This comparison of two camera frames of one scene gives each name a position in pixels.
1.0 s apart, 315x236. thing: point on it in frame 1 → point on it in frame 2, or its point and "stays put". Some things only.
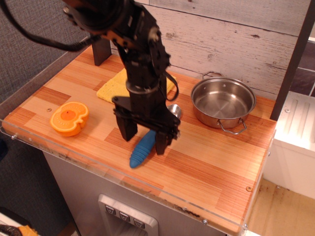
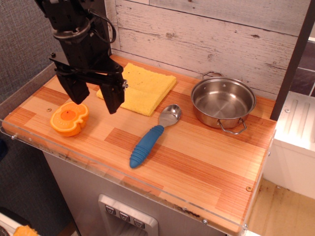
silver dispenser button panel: [119, 219] stays put
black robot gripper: [147, 103] → [86, 53]
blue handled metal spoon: [148, 140] stays put
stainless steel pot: [222, 102] stays put
